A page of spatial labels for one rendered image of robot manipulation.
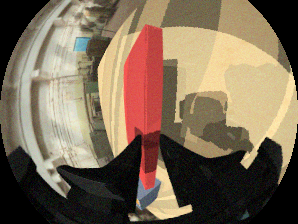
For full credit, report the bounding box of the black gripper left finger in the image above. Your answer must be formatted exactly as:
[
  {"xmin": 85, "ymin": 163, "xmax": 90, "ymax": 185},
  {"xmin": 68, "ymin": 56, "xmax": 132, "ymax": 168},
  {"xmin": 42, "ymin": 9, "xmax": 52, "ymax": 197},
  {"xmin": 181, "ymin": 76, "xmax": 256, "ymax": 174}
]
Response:
[{"xmin": 56, "ymin": 135, "xmax": 142, "ymax": 213}]

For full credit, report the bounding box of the red lid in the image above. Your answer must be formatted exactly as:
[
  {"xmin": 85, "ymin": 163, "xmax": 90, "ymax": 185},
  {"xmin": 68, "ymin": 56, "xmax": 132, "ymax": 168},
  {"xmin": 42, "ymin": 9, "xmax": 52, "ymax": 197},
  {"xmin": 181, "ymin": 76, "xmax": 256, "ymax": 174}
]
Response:
[{"xmin": 124, "ymin": 24, "xmax": 164, "ymax": 189}]

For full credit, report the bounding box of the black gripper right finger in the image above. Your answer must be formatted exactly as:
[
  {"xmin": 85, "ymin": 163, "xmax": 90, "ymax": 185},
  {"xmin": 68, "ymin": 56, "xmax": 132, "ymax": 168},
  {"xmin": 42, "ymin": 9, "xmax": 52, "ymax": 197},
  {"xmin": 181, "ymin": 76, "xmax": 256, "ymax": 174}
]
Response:
[{"xmin": 160, "ymin": 133, "xmax": 246, "ymax": 209}]

